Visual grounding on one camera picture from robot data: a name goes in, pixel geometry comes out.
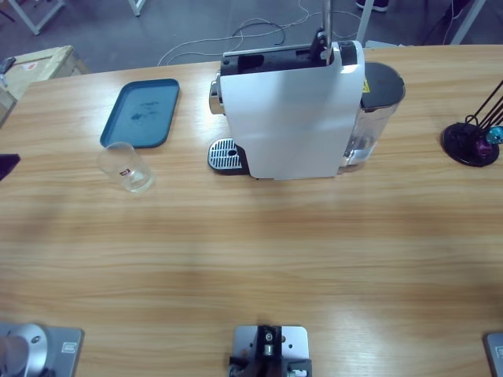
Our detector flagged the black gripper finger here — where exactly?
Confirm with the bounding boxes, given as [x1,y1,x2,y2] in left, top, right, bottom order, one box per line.
[0,153,20,182]

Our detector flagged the clear glass cup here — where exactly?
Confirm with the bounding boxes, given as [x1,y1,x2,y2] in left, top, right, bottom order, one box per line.
[97,141,156,194]

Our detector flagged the silver coffee machine lever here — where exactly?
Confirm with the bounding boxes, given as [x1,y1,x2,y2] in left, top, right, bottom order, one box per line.
[308,0,335,66]

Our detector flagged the white capsule coffee machine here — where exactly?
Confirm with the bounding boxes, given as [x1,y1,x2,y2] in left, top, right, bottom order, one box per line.
[207,40,406,181]

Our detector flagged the wooden crate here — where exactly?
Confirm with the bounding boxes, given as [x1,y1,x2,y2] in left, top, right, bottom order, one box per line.
[0,45,90,130]

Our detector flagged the blue plastic tray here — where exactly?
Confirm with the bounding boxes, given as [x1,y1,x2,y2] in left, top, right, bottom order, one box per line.
[100,78,181,150]

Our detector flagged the white table leg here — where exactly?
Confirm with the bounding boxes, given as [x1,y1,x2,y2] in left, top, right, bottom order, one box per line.
[355,0,374,50]
[127,0,152,17]

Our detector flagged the metal grid drip tray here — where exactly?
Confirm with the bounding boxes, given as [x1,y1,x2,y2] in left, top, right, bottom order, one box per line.
[207,137,249,176]

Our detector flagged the clear water tank black lid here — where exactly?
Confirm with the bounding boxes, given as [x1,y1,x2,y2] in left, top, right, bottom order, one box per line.
[340,61,406,174]

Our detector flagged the grey floor box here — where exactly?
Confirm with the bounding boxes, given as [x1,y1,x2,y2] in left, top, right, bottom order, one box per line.
[363,38,408,50]

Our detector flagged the dark sneaker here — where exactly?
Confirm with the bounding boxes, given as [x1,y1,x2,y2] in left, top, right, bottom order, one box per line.
[355,0,392,13]

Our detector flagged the black capsule holder with rods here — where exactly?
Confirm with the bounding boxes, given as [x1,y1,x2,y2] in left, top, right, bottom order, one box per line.
[440,80,503,168]

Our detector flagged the white table frame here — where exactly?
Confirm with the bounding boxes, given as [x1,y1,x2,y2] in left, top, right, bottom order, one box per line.
[0,0,66,36]
[450,0,488,46]

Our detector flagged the white floor cable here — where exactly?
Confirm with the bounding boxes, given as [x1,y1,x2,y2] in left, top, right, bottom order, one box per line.
[156,0,362,68]

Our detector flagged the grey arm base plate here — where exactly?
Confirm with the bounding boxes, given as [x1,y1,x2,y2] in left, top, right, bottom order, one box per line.
[0,322,86,377]
[482,331,503,377]

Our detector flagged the black floor cable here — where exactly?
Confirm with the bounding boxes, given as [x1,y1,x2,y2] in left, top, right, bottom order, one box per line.
[231,21,288,46]

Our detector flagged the grey mount plate dark post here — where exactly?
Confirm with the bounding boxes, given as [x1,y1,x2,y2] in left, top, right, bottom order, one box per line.
[229,324,314,377]

